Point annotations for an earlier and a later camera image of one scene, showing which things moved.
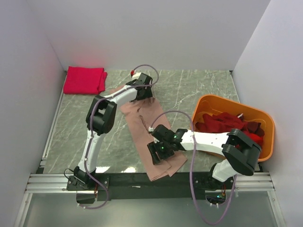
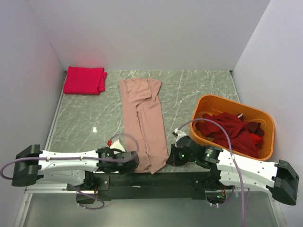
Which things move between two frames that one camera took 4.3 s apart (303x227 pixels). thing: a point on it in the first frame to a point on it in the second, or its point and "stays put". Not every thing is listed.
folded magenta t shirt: [84, 80] stays put
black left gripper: [148, 93] to [127, 170]
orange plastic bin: [205, 104] stays put
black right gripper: [153, 147] to [173, 160]
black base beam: [126, 187] stays put
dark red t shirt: [223, 122] stays put
